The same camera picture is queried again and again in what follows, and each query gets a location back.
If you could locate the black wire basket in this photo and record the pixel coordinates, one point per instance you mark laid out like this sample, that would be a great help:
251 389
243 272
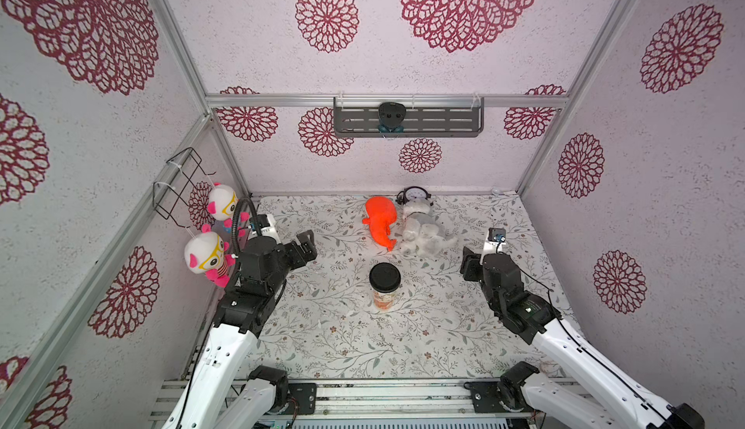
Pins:
183 198

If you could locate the upper pink white doll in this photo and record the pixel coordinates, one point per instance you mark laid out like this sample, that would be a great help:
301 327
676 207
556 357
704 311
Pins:
222 205

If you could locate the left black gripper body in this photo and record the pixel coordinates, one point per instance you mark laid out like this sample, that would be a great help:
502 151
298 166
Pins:
283 271

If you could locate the grey metal wall shelf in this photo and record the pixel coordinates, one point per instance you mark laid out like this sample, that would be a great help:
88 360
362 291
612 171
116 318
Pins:
430 121

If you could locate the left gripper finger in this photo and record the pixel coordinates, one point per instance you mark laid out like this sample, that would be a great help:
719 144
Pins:
296 255
308 237

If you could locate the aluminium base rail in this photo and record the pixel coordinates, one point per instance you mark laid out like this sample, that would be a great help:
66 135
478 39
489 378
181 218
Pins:
398 399

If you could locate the black cup lid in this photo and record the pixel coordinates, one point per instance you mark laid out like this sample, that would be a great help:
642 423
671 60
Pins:
385 278

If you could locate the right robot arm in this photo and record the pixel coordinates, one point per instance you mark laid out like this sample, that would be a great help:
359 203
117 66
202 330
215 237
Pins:
616 400

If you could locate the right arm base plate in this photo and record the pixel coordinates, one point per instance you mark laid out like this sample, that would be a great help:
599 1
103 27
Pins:
495 397

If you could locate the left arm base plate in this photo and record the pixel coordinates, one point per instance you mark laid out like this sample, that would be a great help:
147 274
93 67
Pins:
291 399

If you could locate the pink white doll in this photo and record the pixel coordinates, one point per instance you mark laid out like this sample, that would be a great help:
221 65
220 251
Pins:
208 254
222 205

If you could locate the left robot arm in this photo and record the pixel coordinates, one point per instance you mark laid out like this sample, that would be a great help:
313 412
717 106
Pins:
237 324

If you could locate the white grey plush rabbit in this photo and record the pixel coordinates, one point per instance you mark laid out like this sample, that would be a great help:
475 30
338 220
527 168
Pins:
422 235

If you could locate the small alarm clock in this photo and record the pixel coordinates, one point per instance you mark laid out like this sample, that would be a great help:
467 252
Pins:
412 193

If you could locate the lower pink white doll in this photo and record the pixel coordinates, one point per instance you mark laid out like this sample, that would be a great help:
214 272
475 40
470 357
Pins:
208 254

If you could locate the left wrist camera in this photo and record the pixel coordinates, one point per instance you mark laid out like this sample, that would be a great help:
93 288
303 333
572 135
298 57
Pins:
265 226

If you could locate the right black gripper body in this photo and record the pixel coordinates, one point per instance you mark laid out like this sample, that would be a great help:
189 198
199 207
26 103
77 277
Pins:
477 266

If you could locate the black object on shelf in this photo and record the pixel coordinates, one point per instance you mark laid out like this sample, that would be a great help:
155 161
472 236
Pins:
391 116

